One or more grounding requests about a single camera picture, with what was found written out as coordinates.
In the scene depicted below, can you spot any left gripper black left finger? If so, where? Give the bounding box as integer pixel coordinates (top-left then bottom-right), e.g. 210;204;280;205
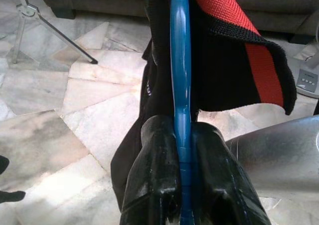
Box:
119;114;182;225

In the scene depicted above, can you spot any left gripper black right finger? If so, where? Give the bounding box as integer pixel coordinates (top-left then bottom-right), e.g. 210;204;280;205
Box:
190;121;273;225

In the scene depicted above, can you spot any navy sweater with red trim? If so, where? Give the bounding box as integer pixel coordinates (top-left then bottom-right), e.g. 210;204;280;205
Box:
111;0;298;211

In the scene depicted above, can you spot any blue plastic hanger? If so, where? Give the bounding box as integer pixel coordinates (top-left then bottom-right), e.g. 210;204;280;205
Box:
169;0;197;225

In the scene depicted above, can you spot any white standing fan base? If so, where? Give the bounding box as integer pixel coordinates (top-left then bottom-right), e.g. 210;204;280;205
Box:
296;23;319;99

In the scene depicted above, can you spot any black garment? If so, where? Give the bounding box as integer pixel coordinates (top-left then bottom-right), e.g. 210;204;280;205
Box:
0;155;26;204

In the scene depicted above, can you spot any metal clothes rack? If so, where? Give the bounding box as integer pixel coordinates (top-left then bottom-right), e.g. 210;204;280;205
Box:
12;0;98;64

